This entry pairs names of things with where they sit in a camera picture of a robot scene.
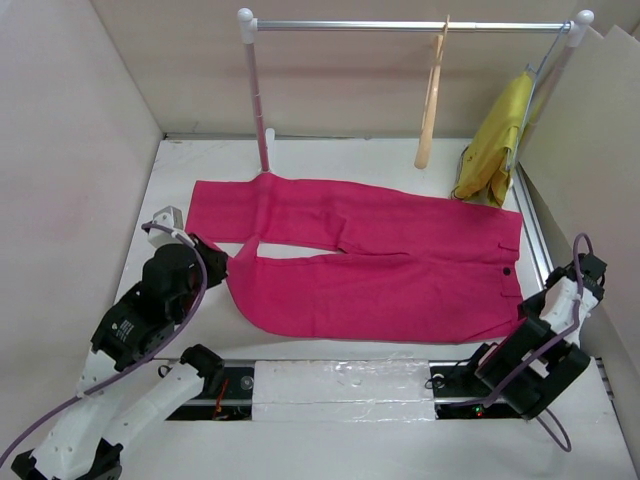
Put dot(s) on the silver clothes rack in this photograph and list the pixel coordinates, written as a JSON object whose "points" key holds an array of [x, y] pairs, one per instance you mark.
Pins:
{"points": [[250, 25]]}

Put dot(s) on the pink trousers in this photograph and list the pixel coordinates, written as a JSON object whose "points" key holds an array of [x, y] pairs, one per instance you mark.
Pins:
{"points": [[341, 260]]}

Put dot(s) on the yellow shirt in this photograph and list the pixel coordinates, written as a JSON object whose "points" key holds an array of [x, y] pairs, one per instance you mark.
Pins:
{"points": [[484, 167]]}

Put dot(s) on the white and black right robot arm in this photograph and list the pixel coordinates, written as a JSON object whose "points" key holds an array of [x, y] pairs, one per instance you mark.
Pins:
{"points": [[532, 366]]}

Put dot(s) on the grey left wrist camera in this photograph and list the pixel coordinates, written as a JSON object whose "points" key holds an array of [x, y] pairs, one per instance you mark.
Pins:
{"points": [[170, 217]]}

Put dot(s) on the light blue wire hanger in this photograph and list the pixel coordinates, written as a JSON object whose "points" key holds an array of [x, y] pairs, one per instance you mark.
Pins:
{"points": [[535, 73]]}

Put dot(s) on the wooden clothes hanger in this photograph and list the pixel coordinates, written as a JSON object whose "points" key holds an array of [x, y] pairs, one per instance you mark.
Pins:
{"points": [[431, 100]]}

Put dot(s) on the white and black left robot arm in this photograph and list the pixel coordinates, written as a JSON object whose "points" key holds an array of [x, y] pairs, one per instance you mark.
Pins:
{"points": [[92, 437]]}

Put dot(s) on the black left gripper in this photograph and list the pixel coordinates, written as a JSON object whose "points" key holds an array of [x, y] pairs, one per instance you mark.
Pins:
{"points": [[217, 260]]}

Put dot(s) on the black right arm base rail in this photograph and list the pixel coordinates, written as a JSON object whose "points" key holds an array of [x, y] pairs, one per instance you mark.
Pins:
{"points": [[457, 393]]}

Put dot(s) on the black left arm base rail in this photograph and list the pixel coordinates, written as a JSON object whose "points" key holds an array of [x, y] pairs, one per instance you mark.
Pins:
{"points": [[232, 401]]}

